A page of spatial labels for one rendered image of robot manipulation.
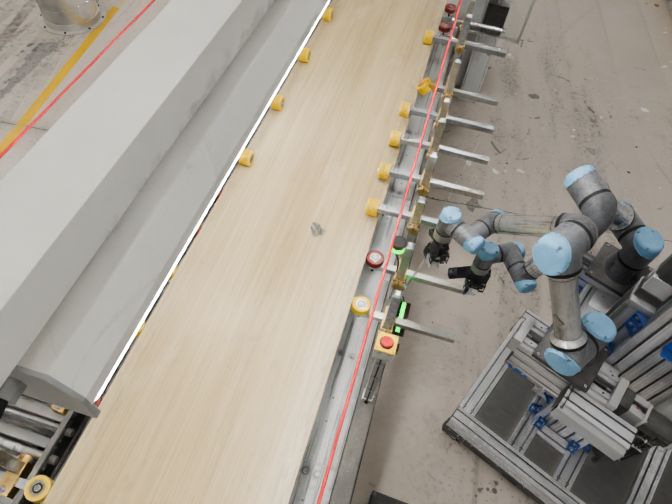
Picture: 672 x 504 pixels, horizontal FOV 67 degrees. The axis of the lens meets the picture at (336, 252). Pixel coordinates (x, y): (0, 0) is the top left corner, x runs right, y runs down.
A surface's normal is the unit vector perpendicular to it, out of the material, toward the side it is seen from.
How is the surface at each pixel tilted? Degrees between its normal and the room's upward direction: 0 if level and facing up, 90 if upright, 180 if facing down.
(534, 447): 0
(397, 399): 0
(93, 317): 61
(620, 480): 0
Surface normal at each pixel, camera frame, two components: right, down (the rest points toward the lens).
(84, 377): 0.87, -0.05
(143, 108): 0.07, -0.58
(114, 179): 0.96, 0.27
